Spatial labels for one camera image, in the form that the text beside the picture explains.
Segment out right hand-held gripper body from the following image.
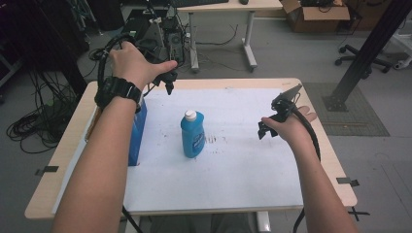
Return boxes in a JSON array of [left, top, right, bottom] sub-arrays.
[[271, 83, 304, 123]]

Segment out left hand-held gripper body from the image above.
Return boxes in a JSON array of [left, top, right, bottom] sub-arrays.
[[151, 69, 179, 87]]

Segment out blue bottle with white cap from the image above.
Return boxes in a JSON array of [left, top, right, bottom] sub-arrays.
[[180, 109, 206, 159]]

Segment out person's right hand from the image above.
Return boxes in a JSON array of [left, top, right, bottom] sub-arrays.
[[261, 106, 318, 148]]

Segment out person's left hand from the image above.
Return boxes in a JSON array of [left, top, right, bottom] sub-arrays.
[[109, 41, 179, 92]]

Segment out black electronics rack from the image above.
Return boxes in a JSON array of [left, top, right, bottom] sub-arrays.
[[121, 7, 187, 67]]

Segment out black wristwatch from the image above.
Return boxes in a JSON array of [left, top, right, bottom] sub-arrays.
[[93, 76, 144, 110]]

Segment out blue box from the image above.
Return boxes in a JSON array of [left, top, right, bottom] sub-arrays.
[[127, 98, 149, 167]]

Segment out grey floor mat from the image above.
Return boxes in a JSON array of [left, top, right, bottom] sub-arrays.
[[302, 82, 391, 138]]

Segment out black keyboard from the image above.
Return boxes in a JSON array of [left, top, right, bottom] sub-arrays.
[[170, 0, 230, 9]]

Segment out black office chair base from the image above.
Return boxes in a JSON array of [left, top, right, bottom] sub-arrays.
[[334, 44, 394, 75]]

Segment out black tape strip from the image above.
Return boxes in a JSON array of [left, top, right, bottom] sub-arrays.
[[34, 165, 60, 177], [335, 177, 361, 188]]

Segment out white table leg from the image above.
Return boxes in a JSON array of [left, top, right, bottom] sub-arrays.
[[255, 211, 272, 233]]

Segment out cardboard box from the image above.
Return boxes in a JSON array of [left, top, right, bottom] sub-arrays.
[[279, 0, 352, 34]]

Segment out white desk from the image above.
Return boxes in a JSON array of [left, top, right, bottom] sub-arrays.
[[176, 0, 284, 74]]

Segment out black metal stand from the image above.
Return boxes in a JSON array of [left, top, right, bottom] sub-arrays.
[[322, 0, 412, 113]]

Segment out person's grey pants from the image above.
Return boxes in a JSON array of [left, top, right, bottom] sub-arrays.
[[150, 213, 258, 233]]

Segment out black curtain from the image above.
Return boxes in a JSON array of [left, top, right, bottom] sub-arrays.
[[0, 0, 90, 98]]

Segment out right hand-held gripper cable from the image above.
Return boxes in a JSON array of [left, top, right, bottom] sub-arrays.
[[291, 108, 323, 233]]

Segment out hand-held gripper cable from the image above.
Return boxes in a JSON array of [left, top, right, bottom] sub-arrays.
[[291, 108, 323, 233], [96, 33, 139, 89]]

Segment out left hand-held gripper cable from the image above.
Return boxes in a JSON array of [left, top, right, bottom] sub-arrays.
[[96, 33, 139, 89]]

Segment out bundle of black floor cables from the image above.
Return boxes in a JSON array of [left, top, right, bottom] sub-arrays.
[[6, 69, 80, 154]]

